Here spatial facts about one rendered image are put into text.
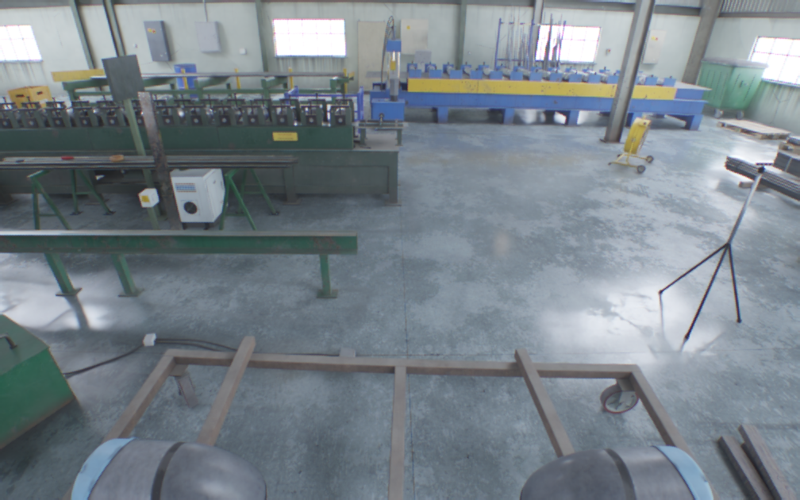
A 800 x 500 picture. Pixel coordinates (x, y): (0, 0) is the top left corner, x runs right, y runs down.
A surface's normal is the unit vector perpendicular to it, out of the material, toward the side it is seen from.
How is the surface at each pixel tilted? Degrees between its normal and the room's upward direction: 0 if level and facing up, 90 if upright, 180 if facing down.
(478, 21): 90
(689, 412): 0
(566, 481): 43
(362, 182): 90
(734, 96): 94
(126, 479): 30
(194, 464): 24
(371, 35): 90
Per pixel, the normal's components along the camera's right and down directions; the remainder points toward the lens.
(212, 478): 0.61, -0.55
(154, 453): 0.02, -0.94
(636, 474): 0.02, -0.76
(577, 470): -0.48, -0.81
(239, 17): 0.02, 0.50
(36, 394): 0.89, 0.24
